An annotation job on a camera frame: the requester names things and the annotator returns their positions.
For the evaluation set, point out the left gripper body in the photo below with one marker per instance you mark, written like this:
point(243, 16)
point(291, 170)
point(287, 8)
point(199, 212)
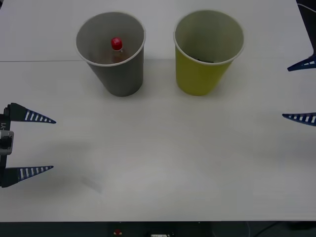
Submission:
point(5, 123)

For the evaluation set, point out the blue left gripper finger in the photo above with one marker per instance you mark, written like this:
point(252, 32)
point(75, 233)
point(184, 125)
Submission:
point(27, 172)
point(29, 115)

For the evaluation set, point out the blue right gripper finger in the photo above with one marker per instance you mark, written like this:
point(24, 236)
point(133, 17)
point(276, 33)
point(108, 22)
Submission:
point(307, 64)
point(304, 118)

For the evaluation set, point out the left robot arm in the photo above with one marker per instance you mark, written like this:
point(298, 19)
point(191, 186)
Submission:
point(6, 143)

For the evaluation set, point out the grey plastic waste bin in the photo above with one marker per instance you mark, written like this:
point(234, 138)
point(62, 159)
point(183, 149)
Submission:
point(123, 76)

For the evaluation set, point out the red round button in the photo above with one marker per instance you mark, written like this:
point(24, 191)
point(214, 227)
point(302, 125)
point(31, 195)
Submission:
point(117, 232)

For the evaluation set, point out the yellow-green plastic waste bin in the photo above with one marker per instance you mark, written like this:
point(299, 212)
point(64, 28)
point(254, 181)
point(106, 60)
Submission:
point(197, 76)

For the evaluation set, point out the red-capped plastic bottle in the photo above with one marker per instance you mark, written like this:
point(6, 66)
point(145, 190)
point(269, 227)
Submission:
point(116, 44)

